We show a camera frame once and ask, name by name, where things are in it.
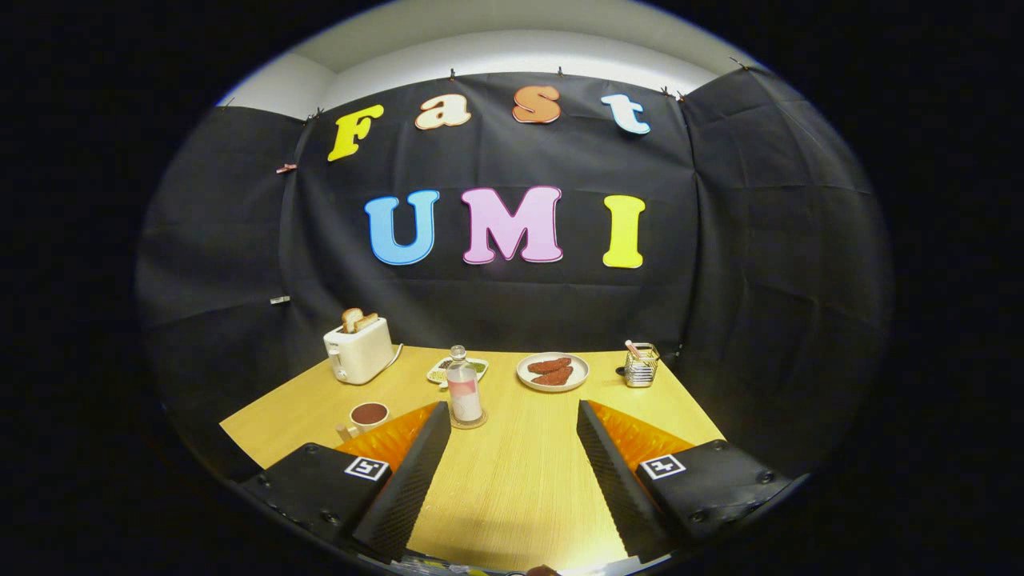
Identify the toast slice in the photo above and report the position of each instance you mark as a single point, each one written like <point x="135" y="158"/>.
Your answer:
<point x="368" y="322"/>
<point x="350" y="318"/>

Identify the black backdrop cloth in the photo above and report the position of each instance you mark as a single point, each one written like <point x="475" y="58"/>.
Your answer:
<point x="496" y="304"/>

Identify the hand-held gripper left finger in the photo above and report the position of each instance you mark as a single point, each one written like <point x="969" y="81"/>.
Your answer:
<point x="404" y="488"/>

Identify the clear juice bottle pink label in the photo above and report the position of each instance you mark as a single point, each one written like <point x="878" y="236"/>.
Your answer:
<point x="464" y="384"/>

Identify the wooden table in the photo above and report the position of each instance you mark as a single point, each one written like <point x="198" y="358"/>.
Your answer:
<point x="520" y="464"/>

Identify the white divided dish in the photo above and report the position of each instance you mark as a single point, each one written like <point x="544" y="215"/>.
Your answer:
<point x="478" y="367"/>

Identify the brown meat piece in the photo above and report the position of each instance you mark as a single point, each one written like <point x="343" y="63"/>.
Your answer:
<point x="554" y="378"/>
<point x="549" y="366"/>

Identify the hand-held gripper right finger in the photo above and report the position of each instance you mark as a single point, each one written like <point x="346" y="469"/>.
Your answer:
<point x="616" y="488"/>

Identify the round cork coaster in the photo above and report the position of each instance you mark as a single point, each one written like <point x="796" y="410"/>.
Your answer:
<point x="456" y="424"/>

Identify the white round plate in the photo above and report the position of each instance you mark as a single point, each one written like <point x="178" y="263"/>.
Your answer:
<point x="582" y="370"/>

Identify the white toaster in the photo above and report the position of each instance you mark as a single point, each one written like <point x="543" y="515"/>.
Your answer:
<point x="360" y="352"/>

